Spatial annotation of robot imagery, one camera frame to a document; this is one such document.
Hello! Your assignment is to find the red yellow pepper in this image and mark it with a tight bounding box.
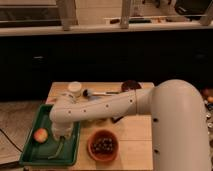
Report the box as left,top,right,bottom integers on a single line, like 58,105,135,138
33,128,48,143

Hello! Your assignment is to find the dark brown bowl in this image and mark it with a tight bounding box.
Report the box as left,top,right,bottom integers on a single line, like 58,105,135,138
121,80,141,92

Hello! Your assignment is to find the terracotta bowl with dark berries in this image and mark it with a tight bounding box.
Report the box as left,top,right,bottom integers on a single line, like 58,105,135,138
87,129,119,163

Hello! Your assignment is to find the black cable on floor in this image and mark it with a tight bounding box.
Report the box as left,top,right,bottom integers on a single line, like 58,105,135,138
0,128,24,154

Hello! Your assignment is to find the white cup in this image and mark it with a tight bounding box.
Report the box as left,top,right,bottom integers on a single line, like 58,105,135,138
68,81,82,97

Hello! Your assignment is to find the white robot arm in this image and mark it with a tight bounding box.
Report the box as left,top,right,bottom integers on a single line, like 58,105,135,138
50,79,212,171

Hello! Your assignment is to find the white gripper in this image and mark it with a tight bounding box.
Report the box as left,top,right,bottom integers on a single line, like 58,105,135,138
48,123,74,160

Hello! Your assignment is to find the green plastic tray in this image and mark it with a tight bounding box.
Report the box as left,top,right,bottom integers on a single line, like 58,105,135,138
19,104,81,166

